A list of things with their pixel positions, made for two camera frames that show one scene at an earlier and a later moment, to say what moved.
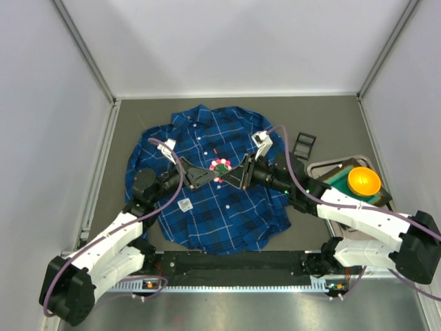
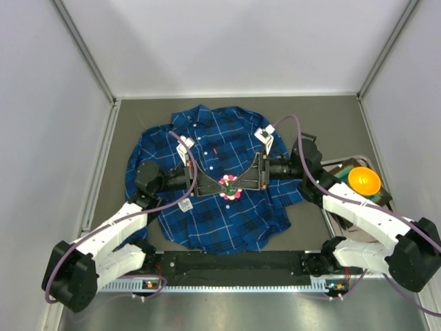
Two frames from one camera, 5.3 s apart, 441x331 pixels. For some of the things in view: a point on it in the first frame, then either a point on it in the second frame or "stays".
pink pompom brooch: (222, 166) → (232, 192)
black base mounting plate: (263, 267) stays
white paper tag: (185, 205) stays
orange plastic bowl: (364, 181) stays
